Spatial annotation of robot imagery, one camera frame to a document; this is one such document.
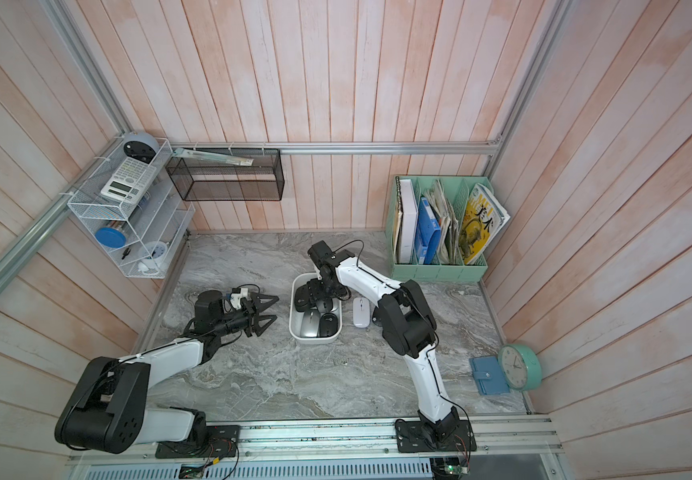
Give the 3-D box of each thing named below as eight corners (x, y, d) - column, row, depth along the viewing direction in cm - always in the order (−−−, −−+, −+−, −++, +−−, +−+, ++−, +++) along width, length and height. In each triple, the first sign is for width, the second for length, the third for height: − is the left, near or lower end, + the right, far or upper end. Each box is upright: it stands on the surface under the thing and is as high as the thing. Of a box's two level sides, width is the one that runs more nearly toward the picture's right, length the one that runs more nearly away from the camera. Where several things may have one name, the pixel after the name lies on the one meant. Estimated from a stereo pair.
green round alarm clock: (507, 398, 82) (529, 385, 73) (493, 358, 89) (511, 341, 80) (528, 398, 82) (552, 385, 73) (513, 358, 89) (533, 341, 80)
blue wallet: (479, 394, 83) (482, 392, 81) (469, 359, 89) (472, 356, 87) (507, 394, 83) (511, 392, 81) (495, 359, 89) (498, 356, 87)
